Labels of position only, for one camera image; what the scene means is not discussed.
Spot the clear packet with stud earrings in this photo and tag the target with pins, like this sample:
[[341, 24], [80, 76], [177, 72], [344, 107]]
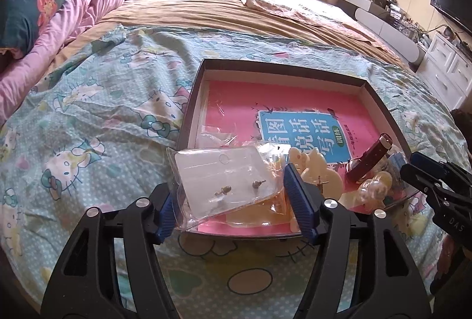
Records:
[[221, 179]]

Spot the clear packet with red earrings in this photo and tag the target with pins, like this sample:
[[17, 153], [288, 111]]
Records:
[[217, 136]]

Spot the pink quilt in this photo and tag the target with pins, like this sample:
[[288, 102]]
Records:
[[77, 13]]

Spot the shallow dark cardboard box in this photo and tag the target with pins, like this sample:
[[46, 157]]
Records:
[[191, 108]]

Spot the cream hair clip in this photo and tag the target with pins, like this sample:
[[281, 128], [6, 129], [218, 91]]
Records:
[[324, 171]]

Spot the pearl hair clip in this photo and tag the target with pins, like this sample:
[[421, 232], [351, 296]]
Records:
[[376, 190]]

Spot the orange hair clip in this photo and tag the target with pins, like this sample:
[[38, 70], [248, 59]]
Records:
[[258, 212]]

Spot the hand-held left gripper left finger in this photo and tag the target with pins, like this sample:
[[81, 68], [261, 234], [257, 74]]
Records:
[[164, 223]]

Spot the white drawer cabinet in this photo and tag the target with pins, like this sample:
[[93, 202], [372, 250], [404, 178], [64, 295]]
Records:
[[446, 68]]

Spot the person's right hand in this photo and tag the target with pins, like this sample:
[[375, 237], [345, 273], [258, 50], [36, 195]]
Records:
[[446, 252]]

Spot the dark blue floral pillow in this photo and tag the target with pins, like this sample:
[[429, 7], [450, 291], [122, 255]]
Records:
[[25, 5]]

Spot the white and grey vanity desk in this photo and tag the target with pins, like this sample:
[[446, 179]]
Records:
[[383, 24]]

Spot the cartoon print blue blanket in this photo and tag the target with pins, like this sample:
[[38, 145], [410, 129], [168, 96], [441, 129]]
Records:
[[92, 142]]

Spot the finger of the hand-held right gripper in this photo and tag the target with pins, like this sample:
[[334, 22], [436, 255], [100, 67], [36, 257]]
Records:
[[420, 182], [427, 162]]

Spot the dark furry object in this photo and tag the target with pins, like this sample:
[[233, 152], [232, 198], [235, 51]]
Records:
[[462, 131]]

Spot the brown bed sheet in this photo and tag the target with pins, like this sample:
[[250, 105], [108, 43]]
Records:
[[206, 9]]

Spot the pink book with blue label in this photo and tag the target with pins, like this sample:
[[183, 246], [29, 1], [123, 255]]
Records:
[[236, 101]]

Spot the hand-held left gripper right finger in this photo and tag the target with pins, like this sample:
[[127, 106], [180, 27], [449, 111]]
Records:
[[300, 193]]

